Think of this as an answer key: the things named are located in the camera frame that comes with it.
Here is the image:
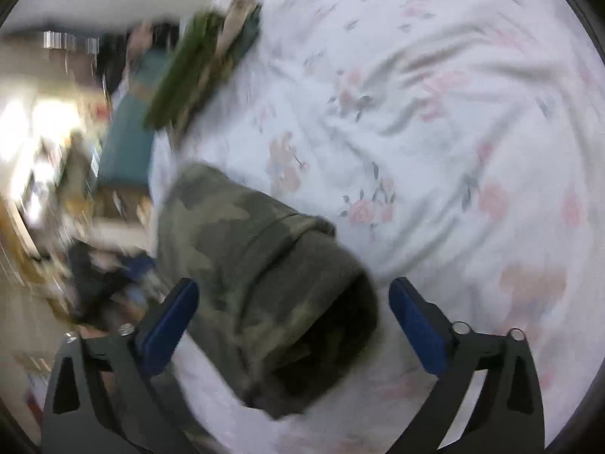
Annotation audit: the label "dark cloth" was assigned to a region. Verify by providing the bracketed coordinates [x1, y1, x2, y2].
[68, 241, 159, 320]

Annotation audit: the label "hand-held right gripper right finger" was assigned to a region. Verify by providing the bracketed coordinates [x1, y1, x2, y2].
[388, 277, 546, 454]

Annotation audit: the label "white floral bed sheet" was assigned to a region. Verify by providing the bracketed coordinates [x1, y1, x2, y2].
[149, 0, 603, 454]

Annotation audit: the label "teal cloth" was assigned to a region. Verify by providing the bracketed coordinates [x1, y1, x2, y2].
[97, 50, 177, 189]

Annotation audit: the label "stack of folded green clothes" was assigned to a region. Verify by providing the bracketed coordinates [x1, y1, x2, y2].
[143, 0, 264, 137]

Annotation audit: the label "camouflage pants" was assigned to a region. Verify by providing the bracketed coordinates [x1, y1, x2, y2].
[142, 163, 382, 454]

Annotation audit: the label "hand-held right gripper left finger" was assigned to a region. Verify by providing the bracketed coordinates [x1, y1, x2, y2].
[42, 278, 200, 454]

